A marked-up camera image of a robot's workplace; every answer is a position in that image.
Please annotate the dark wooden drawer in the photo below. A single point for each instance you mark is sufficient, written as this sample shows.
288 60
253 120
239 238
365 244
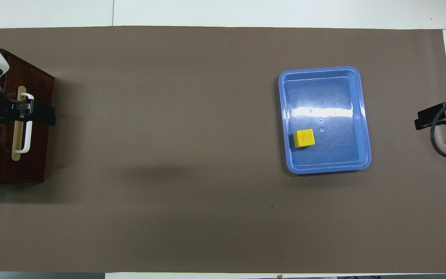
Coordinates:
39 155

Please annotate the yellow cube block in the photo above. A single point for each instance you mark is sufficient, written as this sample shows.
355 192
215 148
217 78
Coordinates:
304 138

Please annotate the blue plastic tray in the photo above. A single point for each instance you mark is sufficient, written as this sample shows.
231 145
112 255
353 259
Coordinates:
323 97

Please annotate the brown table mat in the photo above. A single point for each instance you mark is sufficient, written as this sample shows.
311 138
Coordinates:
207 193

